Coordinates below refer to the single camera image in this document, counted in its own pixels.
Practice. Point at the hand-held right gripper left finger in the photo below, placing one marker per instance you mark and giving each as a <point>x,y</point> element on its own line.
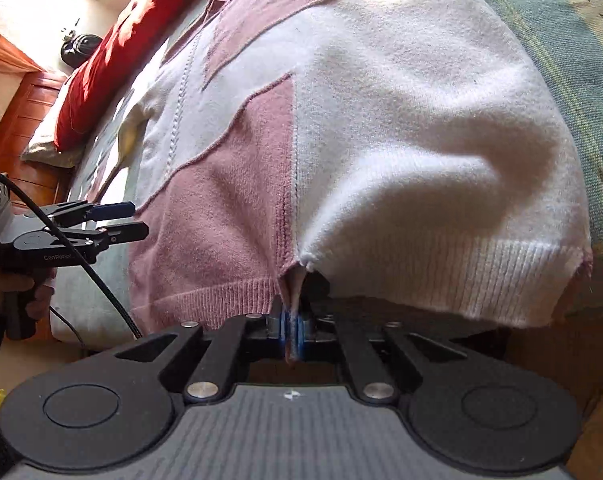
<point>283,332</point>

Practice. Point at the wooden headboard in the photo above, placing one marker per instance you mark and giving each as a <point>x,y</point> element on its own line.
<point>31,110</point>

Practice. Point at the orange striped curtain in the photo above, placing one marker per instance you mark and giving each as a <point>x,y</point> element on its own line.
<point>1,45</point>

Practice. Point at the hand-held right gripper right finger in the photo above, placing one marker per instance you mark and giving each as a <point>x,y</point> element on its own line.
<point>306,335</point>

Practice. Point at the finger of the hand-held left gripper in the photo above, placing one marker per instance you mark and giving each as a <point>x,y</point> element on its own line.
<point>131,231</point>
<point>111,209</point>

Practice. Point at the green plaid bed blanket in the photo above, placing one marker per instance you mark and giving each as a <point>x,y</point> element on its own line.
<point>556,20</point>

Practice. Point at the black backpack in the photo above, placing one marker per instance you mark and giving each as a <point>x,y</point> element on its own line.
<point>81,50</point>

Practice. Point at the red duvet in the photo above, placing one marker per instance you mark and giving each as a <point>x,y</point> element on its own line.
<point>131,35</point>

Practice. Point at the pink and white knit sweater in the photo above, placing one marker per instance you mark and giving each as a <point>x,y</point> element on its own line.
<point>381,135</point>

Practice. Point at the grey pillow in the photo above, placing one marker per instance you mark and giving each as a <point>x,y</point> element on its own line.
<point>46,150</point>

